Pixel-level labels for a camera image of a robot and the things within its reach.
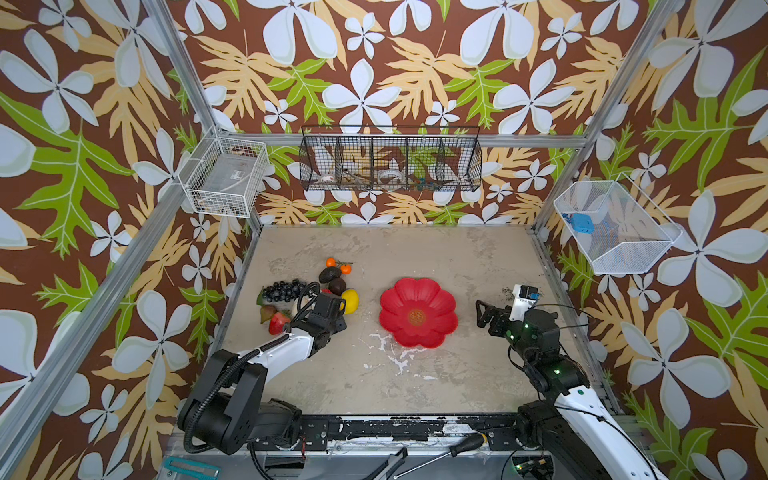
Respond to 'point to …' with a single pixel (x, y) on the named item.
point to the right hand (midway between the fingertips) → (488, 303)
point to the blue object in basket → (582, 223)
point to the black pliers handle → (389, 466)
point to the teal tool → (195, 469)
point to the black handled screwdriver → (455, 449)
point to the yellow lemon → (352, 302)
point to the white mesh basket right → (629, 234)
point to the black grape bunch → (283, 291)
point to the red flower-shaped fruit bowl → (417, 313)
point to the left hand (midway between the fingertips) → (335, 313)
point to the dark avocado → (328, 273)
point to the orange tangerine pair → (345, 267)
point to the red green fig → (266, 313)
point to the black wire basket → (391, 157)
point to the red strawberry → (278, 321)
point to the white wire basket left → (224, 175)
